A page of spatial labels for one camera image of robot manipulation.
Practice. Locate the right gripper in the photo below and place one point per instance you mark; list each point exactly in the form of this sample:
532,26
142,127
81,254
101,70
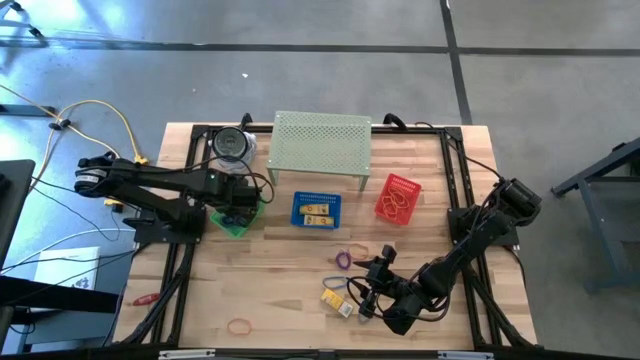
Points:
382,285

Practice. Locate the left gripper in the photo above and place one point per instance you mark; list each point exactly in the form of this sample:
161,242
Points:
239,197

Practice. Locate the blue spiral wrist coil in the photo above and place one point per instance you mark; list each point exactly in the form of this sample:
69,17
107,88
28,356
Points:
231,220

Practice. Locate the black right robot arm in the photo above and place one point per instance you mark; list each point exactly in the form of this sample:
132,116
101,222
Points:
475,235

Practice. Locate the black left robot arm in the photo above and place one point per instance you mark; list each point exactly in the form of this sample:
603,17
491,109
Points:
160,177

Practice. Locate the black desk beam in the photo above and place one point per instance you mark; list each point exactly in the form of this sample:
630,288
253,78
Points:
50,295

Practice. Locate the black desk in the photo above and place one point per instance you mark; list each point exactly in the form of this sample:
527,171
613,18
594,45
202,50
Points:
12,200

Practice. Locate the green plastic basket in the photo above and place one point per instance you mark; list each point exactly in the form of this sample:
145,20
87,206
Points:
239,232

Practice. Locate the purple spiral wrist coil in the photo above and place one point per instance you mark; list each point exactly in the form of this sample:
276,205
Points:
338,260

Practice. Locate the light blue rubber band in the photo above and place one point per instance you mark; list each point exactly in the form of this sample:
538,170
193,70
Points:
326,281

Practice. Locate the blue plastic basket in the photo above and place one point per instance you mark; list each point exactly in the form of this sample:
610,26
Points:
316,197

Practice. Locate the pale green perforated metal shelf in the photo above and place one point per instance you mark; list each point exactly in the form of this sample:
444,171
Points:
320,142

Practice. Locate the red plastic basket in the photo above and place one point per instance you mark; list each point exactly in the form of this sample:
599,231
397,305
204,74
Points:
414,189

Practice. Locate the red clip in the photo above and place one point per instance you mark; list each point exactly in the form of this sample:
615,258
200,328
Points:
145,299

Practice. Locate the white paper sheet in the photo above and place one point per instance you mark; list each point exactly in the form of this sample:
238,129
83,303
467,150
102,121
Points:
65,265

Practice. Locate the metal stand legs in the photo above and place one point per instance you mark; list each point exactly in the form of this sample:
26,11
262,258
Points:
36,34

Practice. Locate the dark grey metal table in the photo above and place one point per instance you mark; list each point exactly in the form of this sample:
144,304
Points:
600,167

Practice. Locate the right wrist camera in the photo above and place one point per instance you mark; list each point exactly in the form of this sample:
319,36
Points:
388,252

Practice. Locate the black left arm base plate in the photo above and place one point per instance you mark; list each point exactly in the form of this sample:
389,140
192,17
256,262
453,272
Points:
150,236

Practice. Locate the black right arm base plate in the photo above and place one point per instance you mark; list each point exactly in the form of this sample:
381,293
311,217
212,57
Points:
457,220

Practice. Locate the silver metal bracket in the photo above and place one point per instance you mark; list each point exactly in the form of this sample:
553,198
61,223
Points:
185,355
465,356

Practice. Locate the black aluminium table frame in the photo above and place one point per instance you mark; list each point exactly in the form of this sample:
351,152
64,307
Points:
425,131

